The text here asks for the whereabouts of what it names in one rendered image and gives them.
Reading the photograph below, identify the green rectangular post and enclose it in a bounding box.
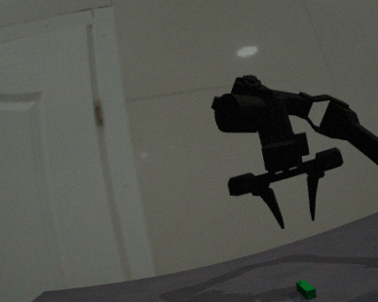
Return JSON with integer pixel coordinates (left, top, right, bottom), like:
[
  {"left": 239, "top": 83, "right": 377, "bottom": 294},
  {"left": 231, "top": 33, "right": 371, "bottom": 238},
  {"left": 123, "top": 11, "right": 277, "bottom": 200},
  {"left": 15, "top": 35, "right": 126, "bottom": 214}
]
[{"left": 296, "top": 280, "right": 317, "bottom": 300}]

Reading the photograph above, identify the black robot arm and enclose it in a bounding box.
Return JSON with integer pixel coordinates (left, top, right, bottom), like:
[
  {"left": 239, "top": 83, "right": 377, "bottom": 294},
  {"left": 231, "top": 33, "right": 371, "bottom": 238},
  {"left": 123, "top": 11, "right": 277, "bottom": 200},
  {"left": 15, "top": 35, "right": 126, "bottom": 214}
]
[{"left": 211, "top": 75, "right": 378, "bottom": 170}]

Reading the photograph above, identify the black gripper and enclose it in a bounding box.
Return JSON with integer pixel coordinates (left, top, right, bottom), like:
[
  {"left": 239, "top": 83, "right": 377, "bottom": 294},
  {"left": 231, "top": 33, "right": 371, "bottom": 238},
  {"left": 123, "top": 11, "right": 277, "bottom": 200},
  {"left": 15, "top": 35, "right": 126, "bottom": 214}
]
[{"left": 228, "top": 127, "right": 343, "bottom": 229}]

